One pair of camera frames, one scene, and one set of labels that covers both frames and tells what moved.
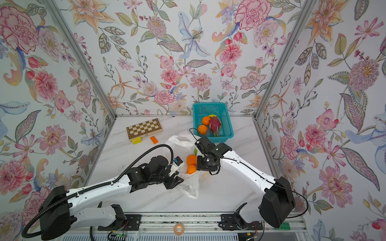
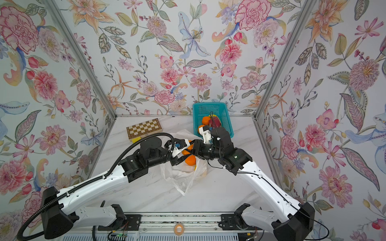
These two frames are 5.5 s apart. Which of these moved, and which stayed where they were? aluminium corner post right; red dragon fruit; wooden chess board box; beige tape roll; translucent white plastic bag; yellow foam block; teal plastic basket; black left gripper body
Moved: translucent white plastic bag; black left gripper body
Stayed: red dragon fruit; wooden chess board box; yellow foam block; aluminium corner post right; beige tape roll; teal plastic basket
